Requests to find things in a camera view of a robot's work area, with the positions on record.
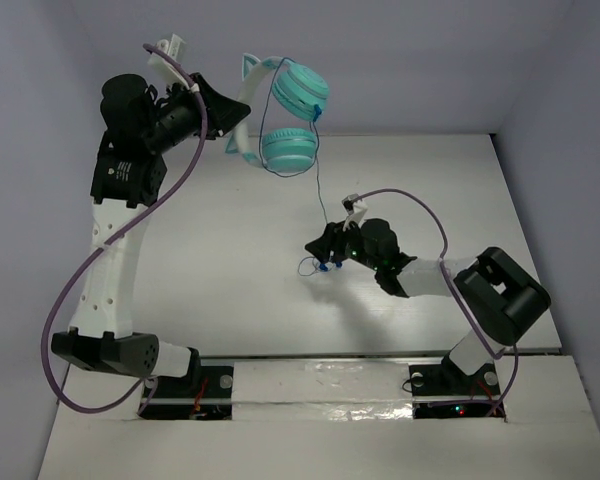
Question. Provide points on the teal cat ear headphones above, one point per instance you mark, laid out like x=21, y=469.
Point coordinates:
x=284, y=140

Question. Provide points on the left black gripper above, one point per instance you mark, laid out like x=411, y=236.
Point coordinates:
x=206, y=106

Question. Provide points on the aluminium rail with foam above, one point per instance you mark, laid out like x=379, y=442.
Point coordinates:
x=328, y=389

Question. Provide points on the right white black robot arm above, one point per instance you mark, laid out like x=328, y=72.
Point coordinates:
x=501, y=300

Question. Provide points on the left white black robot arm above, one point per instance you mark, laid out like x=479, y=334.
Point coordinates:
x=141, y=127

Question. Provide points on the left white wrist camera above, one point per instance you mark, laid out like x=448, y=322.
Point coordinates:
x=164, y=54

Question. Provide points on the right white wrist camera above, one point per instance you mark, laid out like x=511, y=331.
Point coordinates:
x=356, y=209

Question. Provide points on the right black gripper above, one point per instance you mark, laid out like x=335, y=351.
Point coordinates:
x=332, y=239

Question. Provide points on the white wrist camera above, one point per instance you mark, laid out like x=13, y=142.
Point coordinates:
x=164, y=54
x=356, y=209

